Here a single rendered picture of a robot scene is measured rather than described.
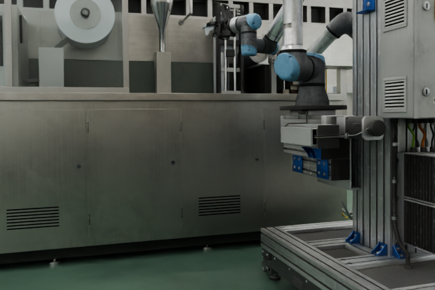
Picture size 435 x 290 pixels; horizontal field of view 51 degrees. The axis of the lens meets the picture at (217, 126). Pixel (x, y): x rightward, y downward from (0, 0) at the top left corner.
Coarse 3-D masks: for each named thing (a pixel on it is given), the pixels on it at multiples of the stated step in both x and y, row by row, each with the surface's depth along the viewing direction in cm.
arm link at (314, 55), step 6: (312, 54) 201; (318, 54) 202; (312, 60) 199; (318, 60) 202; (324, 60) 204; (318, 66) 201; (324, 66) 204; (312, 72) 198; (318, 72) 201; (324, 72) 204; (312, 78) 201; (318, 78) 202; (324, 78) 204
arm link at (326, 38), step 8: (336, 16) 243; (344, 16) 239; (328, 24) 243; (336, 24) 239; (344, 24) 239; (352, 24) 240; (328, 32) 242; (336, 32) 240; (344, 32) 241; (320, 40) 246; (328, 40) 244; (312, 48) 249; (320, 48) 247
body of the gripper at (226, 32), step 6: (216, 24) 228; (222, 24) 228; (228, 24) 222; (216, 30) 229; (222, 30) 227; (228, 30) 224; (216, 36) 231; (222, 36) 227; (228, 36) 226; (234, 36) 225
